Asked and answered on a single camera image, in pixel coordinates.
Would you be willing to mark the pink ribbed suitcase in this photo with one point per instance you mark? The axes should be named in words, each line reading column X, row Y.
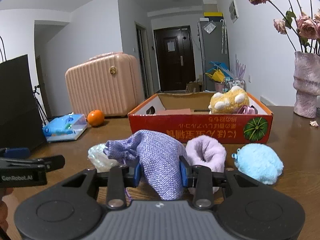
column 109, row 82

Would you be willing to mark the white flat box by wall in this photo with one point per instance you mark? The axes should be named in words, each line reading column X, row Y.
column 266, row 102

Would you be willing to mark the pink sponge block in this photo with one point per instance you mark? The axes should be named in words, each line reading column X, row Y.
column 186, row 111

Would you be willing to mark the black paper bag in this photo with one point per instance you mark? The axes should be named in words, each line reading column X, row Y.
column 21, row 125

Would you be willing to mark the yellow plush paw toy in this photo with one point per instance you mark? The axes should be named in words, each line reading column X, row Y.
column 229, row 102

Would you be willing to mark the person's left hand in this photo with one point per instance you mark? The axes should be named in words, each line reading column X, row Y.
column 4, row 209

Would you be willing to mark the dried pink rose bouquet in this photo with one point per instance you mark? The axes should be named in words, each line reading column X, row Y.
column 305, row 27

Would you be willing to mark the white electrical panel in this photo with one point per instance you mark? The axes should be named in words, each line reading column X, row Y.
column 233, row 11

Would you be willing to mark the orange fruit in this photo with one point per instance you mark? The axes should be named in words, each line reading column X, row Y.
column 95, row 118

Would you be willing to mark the red cardboard box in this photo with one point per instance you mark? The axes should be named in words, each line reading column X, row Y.
column 226, row 128

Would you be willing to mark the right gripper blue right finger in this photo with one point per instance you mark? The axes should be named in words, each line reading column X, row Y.
column 185, row 170

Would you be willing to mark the dark brown entrance door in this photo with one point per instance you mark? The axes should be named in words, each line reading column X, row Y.
column 175, row 58

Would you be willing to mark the light blue plush toy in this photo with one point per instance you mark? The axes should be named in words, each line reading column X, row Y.
column 259, row 162

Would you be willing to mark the purple textured vase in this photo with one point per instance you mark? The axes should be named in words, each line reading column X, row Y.
column 306, row 84

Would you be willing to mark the pink satin scrunchie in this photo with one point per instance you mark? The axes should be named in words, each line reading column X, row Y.
column 247, row 110

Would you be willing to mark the yellow bag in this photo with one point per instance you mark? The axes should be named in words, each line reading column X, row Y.
column 216, row 75

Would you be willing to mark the white translucent plastic bag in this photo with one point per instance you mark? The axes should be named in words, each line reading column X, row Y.
column 99, row 159

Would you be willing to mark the folded umbrella on fridge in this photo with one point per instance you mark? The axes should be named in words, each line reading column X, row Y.
column 224, row 48

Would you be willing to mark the yellow black box on fridge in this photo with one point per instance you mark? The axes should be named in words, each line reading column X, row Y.
column 213, row 16

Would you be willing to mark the brown cardboard box on floor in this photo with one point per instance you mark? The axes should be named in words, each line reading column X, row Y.
column 194, row 87

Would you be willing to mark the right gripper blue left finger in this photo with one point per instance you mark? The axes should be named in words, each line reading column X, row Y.
column 135, row 172

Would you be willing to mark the fallen pink petal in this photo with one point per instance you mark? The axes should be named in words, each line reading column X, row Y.
column 314, row 123

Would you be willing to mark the lilac fluffy sock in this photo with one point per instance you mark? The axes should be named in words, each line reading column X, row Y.
column 206, row 151

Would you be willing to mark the blue tissue pack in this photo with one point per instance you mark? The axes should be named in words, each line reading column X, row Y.
column 66, row 128

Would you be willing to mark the grey refrigerator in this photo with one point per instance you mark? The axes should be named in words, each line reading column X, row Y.
column 210, row 38

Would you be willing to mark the metal wire trolley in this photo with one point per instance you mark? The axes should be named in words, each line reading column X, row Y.
column 229, row 83

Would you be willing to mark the purple knitted pouch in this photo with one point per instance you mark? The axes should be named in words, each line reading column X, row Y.
column 159, row 157

